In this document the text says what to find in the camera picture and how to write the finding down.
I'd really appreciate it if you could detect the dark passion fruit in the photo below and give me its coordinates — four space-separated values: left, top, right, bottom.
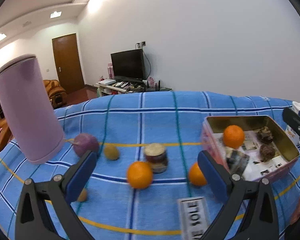
260 144 276 162
256 126 274 144

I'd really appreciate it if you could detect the pink metal tin box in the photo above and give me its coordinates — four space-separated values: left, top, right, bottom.
202 115 300 182

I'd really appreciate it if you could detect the small yellow-brown fruit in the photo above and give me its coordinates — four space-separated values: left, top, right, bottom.
103 145 120 160
77 189 88 203

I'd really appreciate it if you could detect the orange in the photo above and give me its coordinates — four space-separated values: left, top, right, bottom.
223 125 245 149
126 161 153 189
188 162 207 187

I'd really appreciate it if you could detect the round purple turnip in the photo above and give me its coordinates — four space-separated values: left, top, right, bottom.
66 133 99 157

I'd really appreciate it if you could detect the white floral mug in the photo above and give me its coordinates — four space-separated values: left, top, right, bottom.
284 101 300 147

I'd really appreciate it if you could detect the blue plaid tablecloth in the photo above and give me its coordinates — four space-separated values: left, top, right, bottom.
0 92 300 239

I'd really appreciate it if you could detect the orange armchair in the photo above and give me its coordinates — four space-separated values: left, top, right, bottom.
43 80 67 109

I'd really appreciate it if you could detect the white TV stand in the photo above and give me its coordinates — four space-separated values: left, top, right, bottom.
95 79 172 97

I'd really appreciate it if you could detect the brown wooden door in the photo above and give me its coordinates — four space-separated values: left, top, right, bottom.
52 33 85 94

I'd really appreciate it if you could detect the black television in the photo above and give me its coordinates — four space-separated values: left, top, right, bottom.
111 49 145 80

